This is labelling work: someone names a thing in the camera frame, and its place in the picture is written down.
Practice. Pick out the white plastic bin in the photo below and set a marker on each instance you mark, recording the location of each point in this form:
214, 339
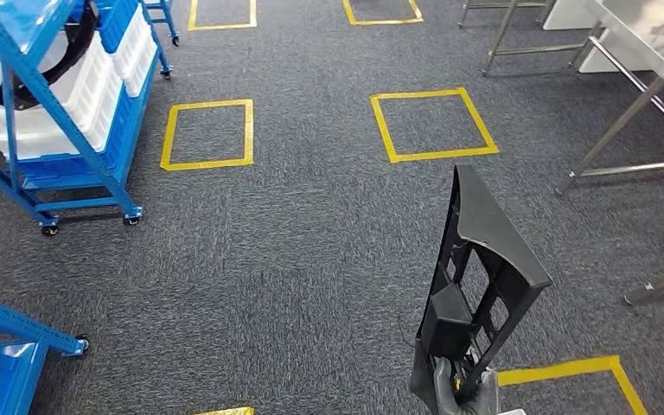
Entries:
137, 51
80, 97

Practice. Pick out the blue metal shelf rack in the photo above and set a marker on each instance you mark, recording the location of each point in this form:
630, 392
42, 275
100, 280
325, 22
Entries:
170, 23
59, 109
22, 327

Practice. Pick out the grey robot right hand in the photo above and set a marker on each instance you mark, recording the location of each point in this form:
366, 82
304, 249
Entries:
445, 395

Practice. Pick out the dark grey floor carpet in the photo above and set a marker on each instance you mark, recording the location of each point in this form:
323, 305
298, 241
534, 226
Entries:
309, 258

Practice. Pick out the black plastic car part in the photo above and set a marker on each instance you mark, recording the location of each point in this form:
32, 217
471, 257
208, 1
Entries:
498, 240

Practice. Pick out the yellow floor tape square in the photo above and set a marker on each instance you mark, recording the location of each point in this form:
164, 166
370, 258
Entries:
561, 368
435, 155
229, 412
383, 22

